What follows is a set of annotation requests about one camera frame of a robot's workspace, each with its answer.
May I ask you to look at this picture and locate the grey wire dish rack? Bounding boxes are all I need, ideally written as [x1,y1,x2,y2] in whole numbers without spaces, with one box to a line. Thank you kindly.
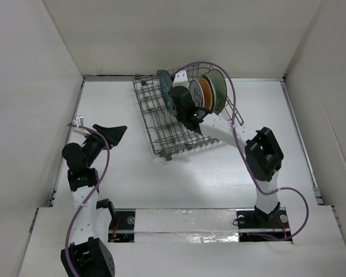
[133,61,244,160]

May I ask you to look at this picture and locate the white foam front rail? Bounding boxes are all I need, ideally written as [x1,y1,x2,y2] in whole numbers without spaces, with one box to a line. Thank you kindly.
[134,209,239,244]

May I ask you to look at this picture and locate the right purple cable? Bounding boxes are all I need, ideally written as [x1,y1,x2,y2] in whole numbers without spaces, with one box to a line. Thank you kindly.
[172,60,311,242]

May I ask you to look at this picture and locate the white plate red characters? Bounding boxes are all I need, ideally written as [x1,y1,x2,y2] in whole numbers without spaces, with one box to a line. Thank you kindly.
[189,80,205,107]

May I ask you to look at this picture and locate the purple cable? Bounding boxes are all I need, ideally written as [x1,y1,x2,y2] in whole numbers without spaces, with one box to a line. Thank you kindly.
[172,60,311,242]
[63,122,111,276]

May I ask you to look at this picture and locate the dark blue round plate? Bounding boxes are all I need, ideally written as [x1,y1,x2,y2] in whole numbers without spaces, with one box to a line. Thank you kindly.
[158,70,176,117]

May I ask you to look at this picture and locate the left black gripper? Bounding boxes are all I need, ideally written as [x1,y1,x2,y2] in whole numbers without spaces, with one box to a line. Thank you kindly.
[82,125,126,167]

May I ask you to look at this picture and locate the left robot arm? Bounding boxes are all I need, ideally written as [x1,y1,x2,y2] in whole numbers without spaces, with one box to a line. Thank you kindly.
[61,124,127,276]

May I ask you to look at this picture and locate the orange woven round plate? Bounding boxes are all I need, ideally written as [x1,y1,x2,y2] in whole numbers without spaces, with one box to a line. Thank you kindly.
[198,78,214,111]

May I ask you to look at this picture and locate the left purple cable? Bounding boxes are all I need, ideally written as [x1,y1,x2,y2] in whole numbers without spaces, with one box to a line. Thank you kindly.
[63,122,111,276]

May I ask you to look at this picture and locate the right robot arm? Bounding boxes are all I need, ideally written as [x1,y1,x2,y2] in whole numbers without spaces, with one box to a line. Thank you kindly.
[168,86,284,227]

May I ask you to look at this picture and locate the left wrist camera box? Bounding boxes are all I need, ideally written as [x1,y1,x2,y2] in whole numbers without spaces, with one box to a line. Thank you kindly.
[72,115,89,136]

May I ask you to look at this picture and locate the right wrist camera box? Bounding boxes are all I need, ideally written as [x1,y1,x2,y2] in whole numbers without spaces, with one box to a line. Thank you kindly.
[172,70,189,89]

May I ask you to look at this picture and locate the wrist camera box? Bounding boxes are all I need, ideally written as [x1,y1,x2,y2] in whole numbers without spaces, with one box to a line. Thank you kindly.
[72,115,89,136]
[172,70,189,89]

